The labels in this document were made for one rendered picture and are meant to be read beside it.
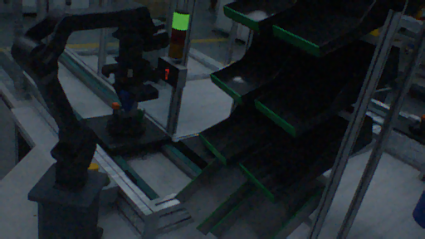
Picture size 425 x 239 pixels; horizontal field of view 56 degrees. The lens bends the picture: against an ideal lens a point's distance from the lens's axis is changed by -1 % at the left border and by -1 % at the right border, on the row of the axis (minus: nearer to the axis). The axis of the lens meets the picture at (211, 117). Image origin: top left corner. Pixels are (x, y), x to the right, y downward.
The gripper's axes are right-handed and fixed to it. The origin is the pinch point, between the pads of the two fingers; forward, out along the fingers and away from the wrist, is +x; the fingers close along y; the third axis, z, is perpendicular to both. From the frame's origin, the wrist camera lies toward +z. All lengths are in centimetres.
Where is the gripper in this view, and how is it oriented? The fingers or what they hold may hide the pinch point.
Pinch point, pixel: (128, 99)
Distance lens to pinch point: 104.9
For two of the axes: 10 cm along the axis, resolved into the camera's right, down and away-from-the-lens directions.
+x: -1.4, 8.8, 4.6
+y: -6.3, -4.4, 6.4
